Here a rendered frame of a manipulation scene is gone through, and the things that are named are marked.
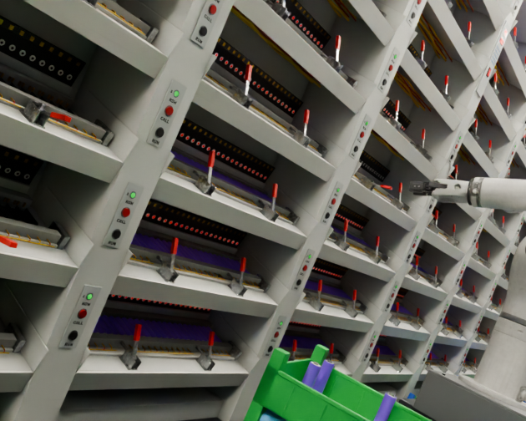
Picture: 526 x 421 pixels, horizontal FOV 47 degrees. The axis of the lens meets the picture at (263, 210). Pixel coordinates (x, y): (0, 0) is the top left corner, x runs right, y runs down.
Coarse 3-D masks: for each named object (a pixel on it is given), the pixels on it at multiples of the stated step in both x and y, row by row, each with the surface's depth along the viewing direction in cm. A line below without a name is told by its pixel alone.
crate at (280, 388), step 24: (312, 360) 102; (264, 384) 86; (288, 384) 84; (336, 384) 101; (360, 384) 99; (288, 408) 84; (312, 408) 82; (336, 408) 81; (360, 408) 99; (408, 408) 96
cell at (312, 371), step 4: (312, 364) 93; (316, 364) 93; (308, 368) 93; (312, 368) 93; (316, 368) 93; (320, 368) 93; (308, 372) 93; (312, 372) 93; (316, 372) 93; (304, 376) 93; (308, 376) 93; (312, 376) 93; (316, 376) 93; (304, 380) 93; (308, 380) 93; (312, 380) 93; (308, 384) 93; (312, 384) 93
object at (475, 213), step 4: (452, 168) 230; (456, 168) 245; (452, 172) 281; (456, 172) 244; (448, 176) 281; (452, 176) 284; (456, 176) 244; (460, 204) 255; (464, 204) 258; (464, 208) 261; (468, 208) 264; (472, 208) 267; (476, 208) 270; (480, 208) 281; (484, 208) 280; (468, 212) 267; (472, 212) 270; (476, 212) 273; (480, 212) 277; (472, 216) 273; (476, 216) 277; (476, 220) 279
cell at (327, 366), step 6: (324, 360) 99; (330, 360) 100; (324, 366) 99; (330, 366) 99; (324, 372) 99; (330, 372) 99; (318, 378) 99; (324, 378) 99; (318, 384) 99; (324, 384) 99; (318, 390) 99
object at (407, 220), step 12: (360, 168) 212; (348, 192) 176; (360, 192) 181; (372, 192) 186; (396, 192) 229; (372, 204) 190; (384, 204) 196; (408, 204) 225; (396, 216) 207; (408, 216) 214; (420, 216) 222; (408, 228) 220
